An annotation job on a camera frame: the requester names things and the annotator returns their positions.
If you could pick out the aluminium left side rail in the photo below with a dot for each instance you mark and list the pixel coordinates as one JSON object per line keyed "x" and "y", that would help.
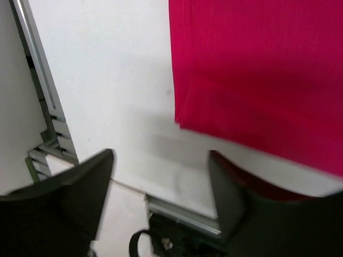
{"x": 57, "y": 141}

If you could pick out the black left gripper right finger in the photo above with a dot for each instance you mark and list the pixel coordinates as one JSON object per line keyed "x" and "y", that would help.
{"x": 258, "y": 218}

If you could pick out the pink t-shirt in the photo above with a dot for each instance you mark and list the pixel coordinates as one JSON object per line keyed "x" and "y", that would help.
{"x": 265, "y": 74}

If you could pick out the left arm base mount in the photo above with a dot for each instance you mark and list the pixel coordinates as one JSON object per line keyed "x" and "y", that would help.
{"x": 173, "y": 238}

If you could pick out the white front cover board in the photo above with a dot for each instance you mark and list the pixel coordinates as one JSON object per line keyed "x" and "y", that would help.
{"x": 125, "y": 213}

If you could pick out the aluminium front rail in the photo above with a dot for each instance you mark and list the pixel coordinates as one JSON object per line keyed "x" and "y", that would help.
{"x": 184, "y": 216}

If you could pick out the aluminium rail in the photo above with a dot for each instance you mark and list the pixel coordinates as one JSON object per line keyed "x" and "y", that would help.
{"x": 57, "y": 141}
{"x": 184, "y": 216}

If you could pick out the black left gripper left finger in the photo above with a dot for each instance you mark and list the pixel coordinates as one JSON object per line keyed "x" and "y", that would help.
{"x": 59, "y": 216}

